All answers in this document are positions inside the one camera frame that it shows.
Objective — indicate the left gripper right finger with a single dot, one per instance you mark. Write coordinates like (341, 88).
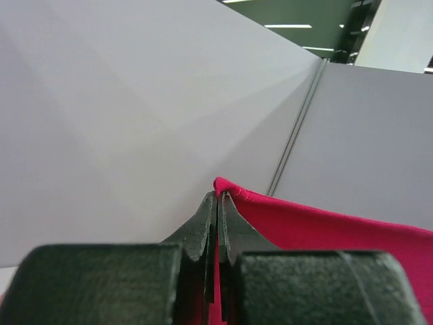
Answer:
(235, 236)

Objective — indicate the magenta polo shirt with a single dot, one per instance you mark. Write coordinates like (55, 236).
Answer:
(290, 225)

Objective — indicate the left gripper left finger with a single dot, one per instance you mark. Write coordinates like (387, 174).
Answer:
(195, 284)

